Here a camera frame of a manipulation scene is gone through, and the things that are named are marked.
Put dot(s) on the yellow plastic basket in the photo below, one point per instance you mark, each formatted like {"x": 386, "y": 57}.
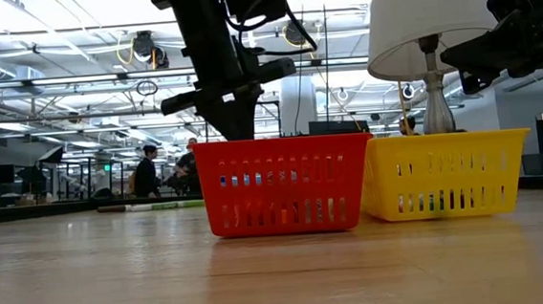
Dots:
{"x": 445, "y": 173}

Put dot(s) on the black equipment box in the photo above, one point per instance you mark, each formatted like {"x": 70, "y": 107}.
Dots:
{"x": 338, "y": 127}

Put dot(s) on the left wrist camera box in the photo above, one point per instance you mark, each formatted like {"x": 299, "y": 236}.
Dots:
{"x": 256, "y": 0}

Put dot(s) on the white shade table lamp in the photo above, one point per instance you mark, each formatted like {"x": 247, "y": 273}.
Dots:
{"x": 430, "y": 16}

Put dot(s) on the red plastic basket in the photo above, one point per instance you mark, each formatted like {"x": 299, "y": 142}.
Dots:
{"x": 283, "y": 184}

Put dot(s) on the small black ceiling reel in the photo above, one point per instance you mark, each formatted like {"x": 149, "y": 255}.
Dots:
{"x": 407, "y": 92}

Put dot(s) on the person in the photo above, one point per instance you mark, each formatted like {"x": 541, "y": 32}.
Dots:
{"x": 187, "y": 167}
{"x": 408, "y": 125}
{"x": 146, "y": 175}

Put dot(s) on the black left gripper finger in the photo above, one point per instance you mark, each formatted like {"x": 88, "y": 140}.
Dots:
{"x": 219, "y": 122}
{"x": 247, "y": 117}

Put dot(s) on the thin green marker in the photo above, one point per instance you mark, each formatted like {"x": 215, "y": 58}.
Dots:
{"x": 174, "y": 205}

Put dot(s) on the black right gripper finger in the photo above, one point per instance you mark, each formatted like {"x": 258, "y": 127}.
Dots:
{"x": 484, "y": 46}
{"x": 475, "y": 81}

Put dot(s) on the black background rig frame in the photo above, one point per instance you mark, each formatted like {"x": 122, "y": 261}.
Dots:
{"x": 274, "y": 118}

